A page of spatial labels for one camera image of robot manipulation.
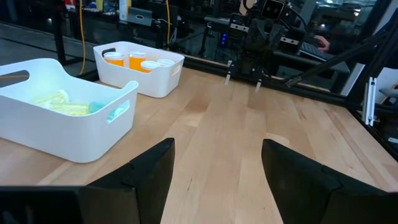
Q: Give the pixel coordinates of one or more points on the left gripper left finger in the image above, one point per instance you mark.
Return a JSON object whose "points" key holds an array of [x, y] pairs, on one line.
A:
{"points": [[136, 193]]}

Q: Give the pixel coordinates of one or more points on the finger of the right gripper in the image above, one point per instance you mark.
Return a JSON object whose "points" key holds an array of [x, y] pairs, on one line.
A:
{"points": [[257, 85], [228, 76]]}

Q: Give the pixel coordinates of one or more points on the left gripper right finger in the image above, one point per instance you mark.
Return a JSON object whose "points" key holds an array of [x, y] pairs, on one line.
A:
{"points": [[311, 196]]}

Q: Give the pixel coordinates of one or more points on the orange pill bottle white lid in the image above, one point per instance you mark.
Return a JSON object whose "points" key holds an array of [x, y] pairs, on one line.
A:
{"points": [[136, 62], [114, 60], [149, 66]]}

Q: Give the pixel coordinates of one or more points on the yellow pill bottle white lid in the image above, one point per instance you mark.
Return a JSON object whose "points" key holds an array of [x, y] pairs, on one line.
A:
{"points": [[54, 99], [70, 109]]}

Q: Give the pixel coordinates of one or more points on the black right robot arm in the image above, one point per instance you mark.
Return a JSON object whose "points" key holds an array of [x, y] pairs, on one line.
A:
{"points": [[253, 67]]}

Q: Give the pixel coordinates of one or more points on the white plastic bin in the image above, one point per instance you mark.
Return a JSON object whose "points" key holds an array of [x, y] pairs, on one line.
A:
{"points": [[133, 79], [62, 137]]}

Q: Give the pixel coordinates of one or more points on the black device blue lights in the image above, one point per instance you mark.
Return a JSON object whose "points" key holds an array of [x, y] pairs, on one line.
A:
{"points": [[224, 39]]}

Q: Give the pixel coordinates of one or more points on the black keyboard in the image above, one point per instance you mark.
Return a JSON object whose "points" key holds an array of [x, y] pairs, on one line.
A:
{"points": [[311, 51]]}

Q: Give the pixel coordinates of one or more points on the person's hand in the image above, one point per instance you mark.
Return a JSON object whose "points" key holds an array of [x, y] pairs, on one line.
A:
{"points": [[321, 43]]}

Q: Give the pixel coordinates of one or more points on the black desk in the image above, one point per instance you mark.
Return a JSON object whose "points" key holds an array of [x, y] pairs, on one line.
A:
{"points": [[339, 67]]}

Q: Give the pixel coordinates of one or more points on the grey box with slot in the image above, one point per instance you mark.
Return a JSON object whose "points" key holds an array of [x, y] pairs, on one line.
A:
{"points": [[140, 17]]}

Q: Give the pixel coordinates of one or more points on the white carton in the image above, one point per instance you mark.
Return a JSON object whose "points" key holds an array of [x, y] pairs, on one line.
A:
{"points": [[125, 9]]}

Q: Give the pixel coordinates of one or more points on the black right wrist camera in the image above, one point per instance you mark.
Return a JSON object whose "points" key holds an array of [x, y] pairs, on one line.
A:
{"points": [[273, 8]]}

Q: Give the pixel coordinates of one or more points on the silver metal bracket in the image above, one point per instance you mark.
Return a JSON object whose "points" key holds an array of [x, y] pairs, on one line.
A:
{"points": [[370, 101]]}

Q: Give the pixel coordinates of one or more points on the black desk leg frame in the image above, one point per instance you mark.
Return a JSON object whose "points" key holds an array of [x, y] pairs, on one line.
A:
{"points": [[59, 37]]}

